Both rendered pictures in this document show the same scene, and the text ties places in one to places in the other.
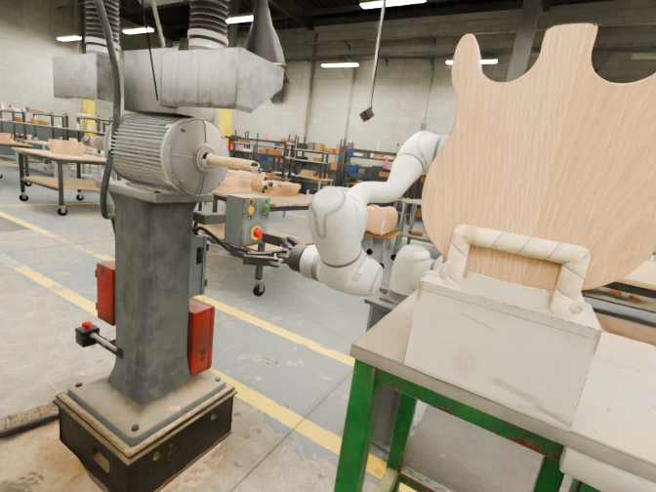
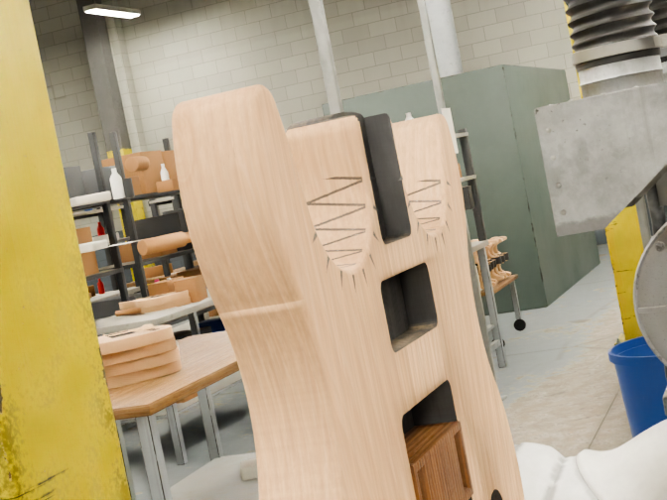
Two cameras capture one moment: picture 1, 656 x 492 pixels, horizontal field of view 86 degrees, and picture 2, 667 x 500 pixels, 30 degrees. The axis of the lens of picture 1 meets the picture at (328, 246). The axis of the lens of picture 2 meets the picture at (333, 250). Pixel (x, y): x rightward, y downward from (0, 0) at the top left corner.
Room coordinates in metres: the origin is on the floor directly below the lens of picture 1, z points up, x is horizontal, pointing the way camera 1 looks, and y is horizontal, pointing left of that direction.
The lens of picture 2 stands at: (0.48, -1.03, 1.49)
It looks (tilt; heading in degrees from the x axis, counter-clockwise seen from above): 3 degrees down; 82
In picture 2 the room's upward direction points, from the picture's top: 11 degrees counter-clockwise
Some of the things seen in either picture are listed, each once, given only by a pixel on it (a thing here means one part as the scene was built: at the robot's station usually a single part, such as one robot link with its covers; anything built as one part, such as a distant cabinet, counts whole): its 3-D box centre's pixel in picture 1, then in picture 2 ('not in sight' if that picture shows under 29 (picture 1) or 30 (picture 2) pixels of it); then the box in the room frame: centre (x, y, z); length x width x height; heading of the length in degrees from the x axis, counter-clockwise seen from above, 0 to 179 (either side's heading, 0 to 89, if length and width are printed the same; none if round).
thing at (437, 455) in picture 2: not in sight; (421, 482); (0.60, -0.33, 1.31); 0.10 x 0.03 x 0.05; 60
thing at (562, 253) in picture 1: (515, 244); not in sight; (0.56, -0.30, 1.20); 0.20 x 0.03 x 0.03; 60
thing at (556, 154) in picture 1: (538, 163); (401, 453); (0.60, -0.32, 1.33); 0.35 x 0.04 x 0.40; 60
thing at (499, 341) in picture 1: (493, 335); not in sight; (0.60, -0.33, 1.02); 0.27 x 0.15 x 0.17; 61
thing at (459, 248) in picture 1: (456, 259); not in sight; (0.60, -0.23, 1.15); 0.03 x 0.03 x 0.09
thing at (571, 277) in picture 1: (568, 285); not in sight; (0.52, -0.37, 1.15); 0.03 x 0.03 x 0.09
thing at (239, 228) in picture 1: (230, 224); not in sight; (1.45, 0.42, 0.99); 0.24 x 0.21 x 0.26; 61
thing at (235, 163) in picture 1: (231, 162); not in sight; (1.13, 0.34, 1.25); 0.18 x 0.03 x 0.03; 61
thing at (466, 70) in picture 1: (475, 64); (415, 182); (0.66, -0.21, 1.48); 0.07 x 0.04 x 0.09; 60
